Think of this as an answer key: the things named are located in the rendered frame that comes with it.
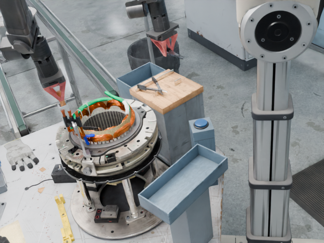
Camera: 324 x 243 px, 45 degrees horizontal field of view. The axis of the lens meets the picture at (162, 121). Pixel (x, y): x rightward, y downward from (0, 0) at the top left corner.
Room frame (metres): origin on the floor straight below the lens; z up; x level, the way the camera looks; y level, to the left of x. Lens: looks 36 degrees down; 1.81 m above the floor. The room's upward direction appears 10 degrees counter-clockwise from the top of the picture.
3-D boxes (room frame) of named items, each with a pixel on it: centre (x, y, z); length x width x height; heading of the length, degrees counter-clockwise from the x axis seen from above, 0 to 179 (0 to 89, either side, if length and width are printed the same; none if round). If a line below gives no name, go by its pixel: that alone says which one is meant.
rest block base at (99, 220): (0.90, 0.23, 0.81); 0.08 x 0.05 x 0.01; 78
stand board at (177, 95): (1.23, -0.03, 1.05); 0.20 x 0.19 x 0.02; 33
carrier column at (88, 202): (0.97, 0.30, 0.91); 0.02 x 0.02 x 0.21
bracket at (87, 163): (0.86, 0.22, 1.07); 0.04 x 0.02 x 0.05; 72
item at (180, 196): (0.77, -0.03, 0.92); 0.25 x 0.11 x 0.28; 131
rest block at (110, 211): (0.90, 0.22, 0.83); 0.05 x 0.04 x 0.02; 78
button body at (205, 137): (1.02, -0.12, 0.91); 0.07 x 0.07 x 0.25; 2
